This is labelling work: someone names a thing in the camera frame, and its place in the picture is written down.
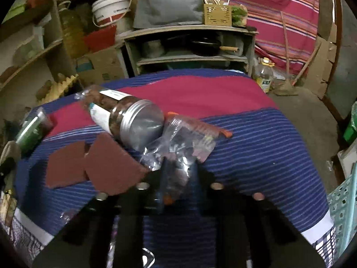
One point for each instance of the dark red scouring pad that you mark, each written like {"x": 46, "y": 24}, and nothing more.
{"x": 65, "y": 164}
{"x": 114, "y": 164}

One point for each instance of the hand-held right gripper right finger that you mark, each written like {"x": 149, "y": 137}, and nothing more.
{"x": 195, "y": 178}

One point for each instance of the cardboard chopstick holder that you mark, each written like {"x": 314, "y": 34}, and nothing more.
{"x": 217, "y": 15}

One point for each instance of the yellow egg tray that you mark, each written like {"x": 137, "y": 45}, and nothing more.
{"x": 62, "y": 86}

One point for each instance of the clear oil bottle yellow cap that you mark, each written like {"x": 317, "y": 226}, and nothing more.
{"x": 264, "y": 75}

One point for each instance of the plaid striped blanket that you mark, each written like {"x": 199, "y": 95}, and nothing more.
{"x": 251, "y": 134}

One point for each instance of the white plastic bucket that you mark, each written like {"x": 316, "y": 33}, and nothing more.
{"x": 111, "y": 9}

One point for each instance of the cardboard box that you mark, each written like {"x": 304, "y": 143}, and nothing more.
{"x": 103, "y": 65}

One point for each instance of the green plastic bag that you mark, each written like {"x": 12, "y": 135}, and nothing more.
{"x": 350, "y": 128}

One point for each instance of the grey cloth bag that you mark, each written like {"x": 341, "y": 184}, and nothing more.
{"x": 170, "y": 2}

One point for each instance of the light blue plastic basket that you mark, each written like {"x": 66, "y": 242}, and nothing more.
{"x": 344, "y": 215}

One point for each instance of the wooden wall shelf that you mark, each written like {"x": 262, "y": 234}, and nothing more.
{"x": 30, "y": 55}

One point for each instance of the yellow oil jug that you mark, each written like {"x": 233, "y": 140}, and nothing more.
{"x": 72, "y": 30}

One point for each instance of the green filled clear jar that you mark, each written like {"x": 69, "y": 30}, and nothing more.
{"x": 32, "y": 129}

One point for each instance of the green leafy vegetable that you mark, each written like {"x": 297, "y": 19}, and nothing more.
{"x": 239, "y": 15}

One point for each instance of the clear jar with metal lid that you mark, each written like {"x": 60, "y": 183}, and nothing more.
{"x": 131, "y": 120}

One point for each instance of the red striped hanging cloth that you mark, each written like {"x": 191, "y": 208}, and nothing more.
{"x": 273, "y": 19}

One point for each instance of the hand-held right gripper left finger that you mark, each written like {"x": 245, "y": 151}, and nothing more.
{"x": 163, "y": 178}

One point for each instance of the red plastic basin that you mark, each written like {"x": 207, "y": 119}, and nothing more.
{"x": 100, "y": 37}

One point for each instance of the low grey cabinet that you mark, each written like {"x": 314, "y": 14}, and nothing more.
{"x": 192, "y": 58}

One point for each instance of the clear plastic zip bag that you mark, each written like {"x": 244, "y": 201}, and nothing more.
{"x": 184, "y": 142}

